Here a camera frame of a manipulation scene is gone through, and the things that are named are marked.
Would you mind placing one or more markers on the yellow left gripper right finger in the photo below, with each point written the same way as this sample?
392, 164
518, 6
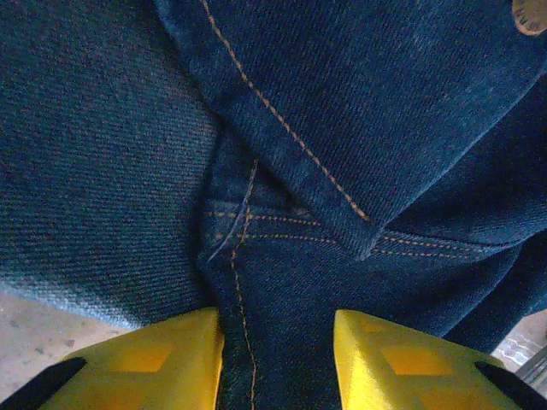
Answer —
406, 376

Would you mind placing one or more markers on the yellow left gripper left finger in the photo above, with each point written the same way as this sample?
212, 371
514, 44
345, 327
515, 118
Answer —
149, 371

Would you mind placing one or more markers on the dark blue jeans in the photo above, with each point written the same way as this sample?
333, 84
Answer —
342, 107

